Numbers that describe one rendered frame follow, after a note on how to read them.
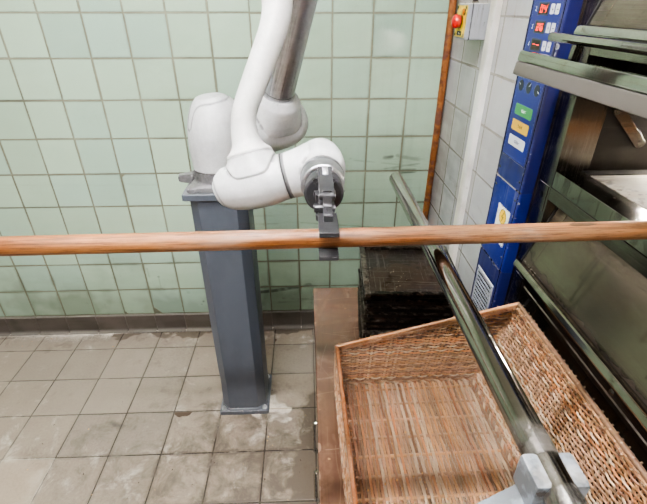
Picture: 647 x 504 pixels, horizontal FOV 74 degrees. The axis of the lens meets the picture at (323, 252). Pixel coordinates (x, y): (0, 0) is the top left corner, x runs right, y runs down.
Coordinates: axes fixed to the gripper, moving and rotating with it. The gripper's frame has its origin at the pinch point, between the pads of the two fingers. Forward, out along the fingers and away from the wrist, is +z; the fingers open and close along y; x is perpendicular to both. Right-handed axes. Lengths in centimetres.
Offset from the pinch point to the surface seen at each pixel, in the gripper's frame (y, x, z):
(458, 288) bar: 2.1, -17.1, 11.5
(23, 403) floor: 120, 128, -74
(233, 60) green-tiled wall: -12, 31, -123
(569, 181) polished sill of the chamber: 2, -53, -27
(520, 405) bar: 2.0, -16.9, 31.0
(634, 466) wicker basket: 35, -50, 17
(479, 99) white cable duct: -5, -52, -80
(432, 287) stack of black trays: 39, -32, -41
